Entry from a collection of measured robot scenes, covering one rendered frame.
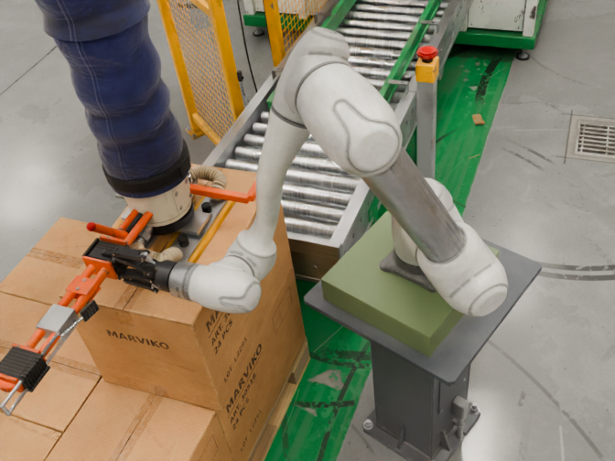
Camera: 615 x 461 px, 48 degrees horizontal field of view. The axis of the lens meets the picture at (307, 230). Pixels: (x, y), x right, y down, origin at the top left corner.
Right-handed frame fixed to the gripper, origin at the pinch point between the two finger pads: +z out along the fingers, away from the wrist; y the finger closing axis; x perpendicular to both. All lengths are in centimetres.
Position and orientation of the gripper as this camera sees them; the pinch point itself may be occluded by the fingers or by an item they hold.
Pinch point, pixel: (105, 261)
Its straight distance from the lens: 179.2
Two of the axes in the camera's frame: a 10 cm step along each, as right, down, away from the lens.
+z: -9.3, -1.8, 3.2
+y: 1.0, 7.2, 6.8
